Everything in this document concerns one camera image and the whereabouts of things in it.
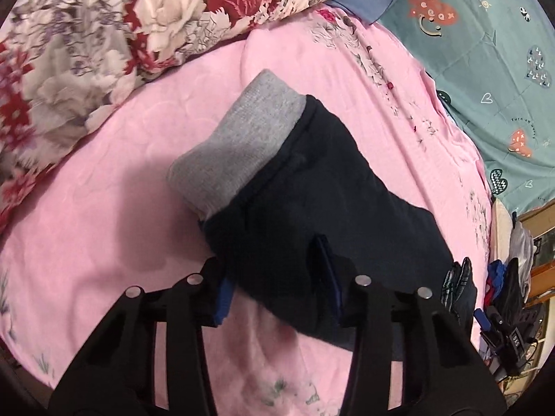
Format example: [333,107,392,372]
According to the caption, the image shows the red garment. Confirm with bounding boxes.
[484,282,497,307]

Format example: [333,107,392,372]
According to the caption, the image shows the wooden cabinet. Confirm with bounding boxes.
[519,200,554,307]

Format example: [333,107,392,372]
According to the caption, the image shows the blue garment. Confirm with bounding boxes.
[486,259,507,290]

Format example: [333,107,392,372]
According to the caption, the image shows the dark navy bear pants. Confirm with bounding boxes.
[168,70,477,349]

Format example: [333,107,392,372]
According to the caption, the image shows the red floral pillow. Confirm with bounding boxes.
[1,0,326,223]

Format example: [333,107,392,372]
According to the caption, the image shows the pink floral bed sheet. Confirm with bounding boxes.
[0,4,496,416]

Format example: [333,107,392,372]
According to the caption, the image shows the folded black garment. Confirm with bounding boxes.
[492,257,525,319]

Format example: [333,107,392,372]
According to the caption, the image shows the cream quilted pillow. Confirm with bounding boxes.
[489,199,513,264]

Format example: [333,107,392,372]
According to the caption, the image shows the teal heart print blanket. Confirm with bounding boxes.
[380,0,554,214]

